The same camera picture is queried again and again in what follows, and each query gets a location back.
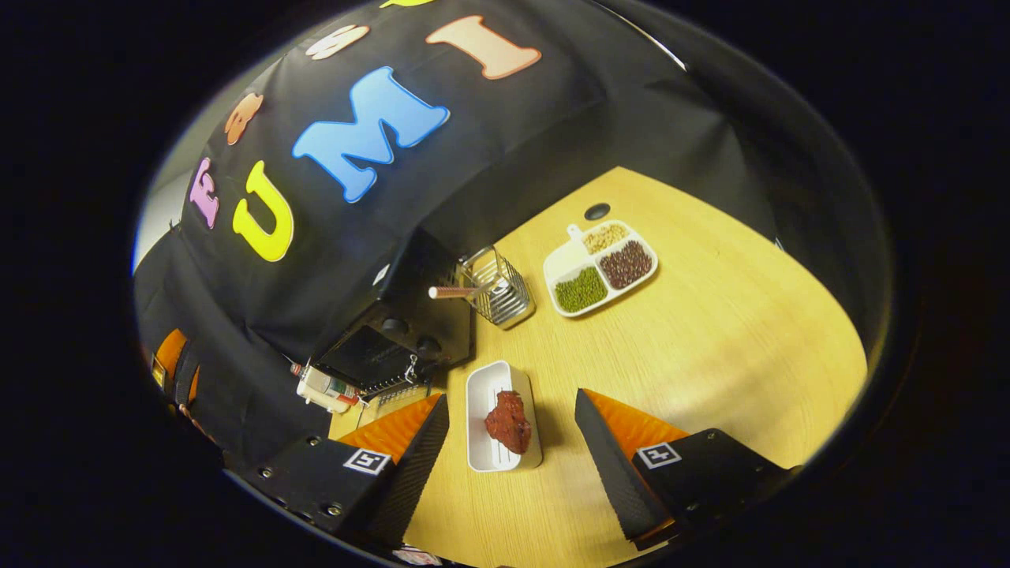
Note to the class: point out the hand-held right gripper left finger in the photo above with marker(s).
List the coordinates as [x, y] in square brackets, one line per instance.
[414, 481]

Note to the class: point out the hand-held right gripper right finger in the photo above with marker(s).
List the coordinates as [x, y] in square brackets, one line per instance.
[615, 481]

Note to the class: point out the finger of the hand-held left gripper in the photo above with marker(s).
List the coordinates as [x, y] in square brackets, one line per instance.
[170, 351]

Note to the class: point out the red meat piece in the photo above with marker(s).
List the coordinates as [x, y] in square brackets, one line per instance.
[509, 422]

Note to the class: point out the black electric oven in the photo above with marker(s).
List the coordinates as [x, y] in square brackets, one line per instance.
[442, 319]

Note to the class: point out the black oven knob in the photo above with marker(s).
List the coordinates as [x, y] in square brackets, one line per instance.
[394, 325]
[428, 345]

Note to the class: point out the small printed card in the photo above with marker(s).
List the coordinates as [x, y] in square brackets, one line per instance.
[414, 556]

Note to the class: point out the white rectangular tray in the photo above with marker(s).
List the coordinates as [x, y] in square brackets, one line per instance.
[481, 402]

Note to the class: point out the pile of green beans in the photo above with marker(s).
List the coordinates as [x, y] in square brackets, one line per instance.
[581, 289]

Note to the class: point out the pile of dark red beans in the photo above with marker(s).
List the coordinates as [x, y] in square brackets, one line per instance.
[626, 263]

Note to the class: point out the white divided plate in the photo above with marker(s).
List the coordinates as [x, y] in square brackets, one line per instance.
[568, 256]

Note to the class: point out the pile of beige beans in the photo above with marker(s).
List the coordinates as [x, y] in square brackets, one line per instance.
[604, 237]

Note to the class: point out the black desk grommet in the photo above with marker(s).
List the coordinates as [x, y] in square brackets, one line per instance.
[597, 211]

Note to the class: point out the black backdrop cloth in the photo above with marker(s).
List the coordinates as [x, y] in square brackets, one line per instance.
[489, 142]

